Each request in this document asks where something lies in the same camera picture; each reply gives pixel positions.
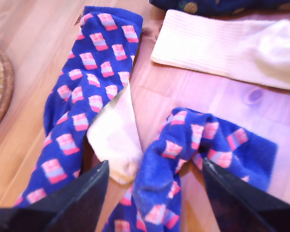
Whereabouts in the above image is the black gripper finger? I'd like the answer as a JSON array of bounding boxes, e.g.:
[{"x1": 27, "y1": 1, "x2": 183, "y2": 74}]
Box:
[
  {"x1": 203, "y1": 158, "x2": 290, "y2": 232},
  {"x1": 16, "y1": 160, "x2": 110, "y2": 232}
]

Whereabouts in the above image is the cream white sock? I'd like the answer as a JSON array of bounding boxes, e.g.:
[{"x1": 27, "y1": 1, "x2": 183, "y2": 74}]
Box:
[
  {"x1": 86, "y1": 83, "x2": 144, "y2": 185},
  {"x1": 150, "y1": 9, "x2": 290, "y2": 92}
]

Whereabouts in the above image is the blue pink brick pattern sock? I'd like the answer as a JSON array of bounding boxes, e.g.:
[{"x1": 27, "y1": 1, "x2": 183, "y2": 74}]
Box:
[
  {"x1": 14, "y1": 6, "x2": 144, "y2": 208},
  {"x1": 102, "y1": 107, "x2": 278, "y2": 232}
]

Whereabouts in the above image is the navy pineapple pattern sock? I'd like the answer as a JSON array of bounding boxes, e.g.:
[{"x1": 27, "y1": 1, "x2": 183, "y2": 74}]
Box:
[{"x1": 149, "y1": 0, "x2": 290, "y2": 15}]

